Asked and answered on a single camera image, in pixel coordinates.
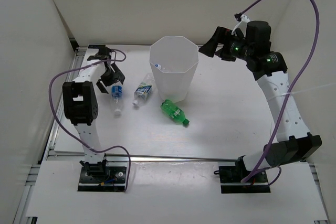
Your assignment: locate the aluminium rail bar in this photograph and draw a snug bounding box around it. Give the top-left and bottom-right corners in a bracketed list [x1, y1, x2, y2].
[104, 153, 239, 164]

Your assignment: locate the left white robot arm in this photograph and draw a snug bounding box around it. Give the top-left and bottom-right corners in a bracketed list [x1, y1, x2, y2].
[62, 46, 125, 182]

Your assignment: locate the green plastic bottle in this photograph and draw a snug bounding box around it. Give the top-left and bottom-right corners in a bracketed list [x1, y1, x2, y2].
[160, 99, 190, 126]

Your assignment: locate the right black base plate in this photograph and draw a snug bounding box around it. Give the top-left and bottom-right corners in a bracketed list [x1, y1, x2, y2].
[214, 157, 271, 194]

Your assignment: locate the clear bottle red blue label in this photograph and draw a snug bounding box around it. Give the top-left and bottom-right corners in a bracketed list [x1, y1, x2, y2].
[155, 64, 169, 72]

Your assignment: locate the clear bottle white green label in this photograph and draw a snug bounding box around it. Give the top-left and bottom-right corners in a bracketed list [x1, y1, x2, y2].
[132, 73, 156, 107]

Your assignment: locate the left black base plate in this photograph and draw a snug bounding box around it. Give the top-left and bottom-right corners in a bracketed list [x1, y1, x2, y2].
[77, 160, 129, 193]

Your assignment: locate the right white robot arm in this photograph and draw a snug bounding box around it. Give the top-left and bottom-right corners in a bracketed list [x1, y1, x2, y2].
[199, 21, 322, 182]

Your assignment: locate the white octagonal plastic bin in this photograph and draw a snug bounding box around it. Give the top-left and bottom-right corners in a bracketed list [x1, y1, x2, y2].
[149, 36, 198, 103]

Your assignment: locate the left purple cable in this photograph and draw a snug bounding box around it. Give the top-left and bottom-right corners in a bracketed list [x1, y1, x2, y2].
[48, 48, 132, 192]

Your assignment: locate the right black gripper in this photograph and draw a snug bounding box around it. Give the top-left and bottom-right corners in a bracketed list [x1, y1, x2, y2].
[199, 27, 254, 62]

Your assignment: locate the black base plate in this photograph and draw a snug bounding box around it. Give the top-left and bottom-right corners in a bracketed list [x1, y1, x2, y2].
[77, 160, 129, 193]
[214, 157, 271, 194]

